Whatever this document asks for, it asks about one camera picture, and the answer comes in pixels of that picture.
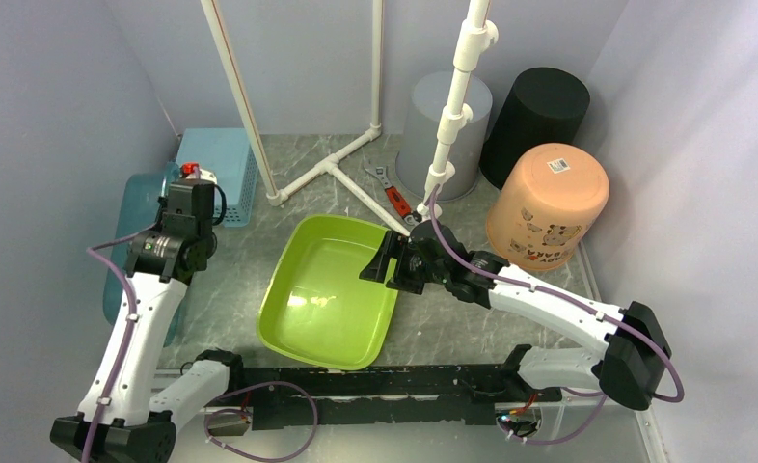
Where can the green plastic tray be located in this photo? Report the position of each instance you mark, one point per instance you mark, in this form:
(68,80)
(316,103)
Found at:
(316,309)

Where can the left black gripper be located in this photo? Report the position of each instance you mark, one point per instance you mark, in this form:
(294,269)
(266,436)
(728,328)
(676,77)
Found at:
(166,204)

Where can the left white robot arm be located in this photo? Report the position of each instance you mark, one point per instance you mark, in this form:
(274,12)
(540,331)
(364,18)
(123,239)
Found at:
(120,418)

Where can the blue plastic basket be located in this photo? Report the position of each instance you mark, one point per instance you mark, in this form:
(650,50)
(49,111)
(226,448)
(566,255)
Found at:
(227,154)

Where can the orange plastic bucket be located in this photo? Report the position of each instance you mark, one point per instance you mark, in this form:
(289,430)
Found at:
(550,200)

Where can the black plastic bucket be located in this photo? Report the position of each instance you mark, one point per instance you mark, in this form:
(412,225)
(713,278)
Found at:
(544,105)

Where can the clear teal plastic tub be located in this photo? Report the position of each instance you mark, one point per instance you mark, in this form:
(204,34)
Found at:
(138,210)

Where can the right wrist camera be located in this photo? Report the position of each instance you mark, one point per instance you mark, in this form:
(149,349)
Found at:
(428,211)

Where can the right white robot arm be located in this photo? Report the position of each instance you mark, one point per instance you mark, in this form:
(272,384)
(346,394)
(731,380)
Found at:
(619,352)

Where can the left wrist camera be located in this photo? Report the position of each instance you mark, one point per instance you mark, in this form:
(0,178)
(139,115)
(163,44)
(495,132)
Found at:
(194,170)

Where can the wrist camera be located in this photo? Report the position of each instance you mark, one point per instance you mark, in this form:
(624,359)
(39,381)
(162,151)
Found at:
(428,211)
(194,170)

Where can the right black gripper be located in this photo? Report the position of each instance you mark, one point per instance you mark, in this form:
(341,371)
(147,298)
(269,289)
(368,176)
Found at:
(396,246)

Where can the red handled adjustable wrench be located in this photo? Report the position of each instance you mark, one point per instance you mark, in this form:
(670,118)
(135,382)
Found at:
(397,201)

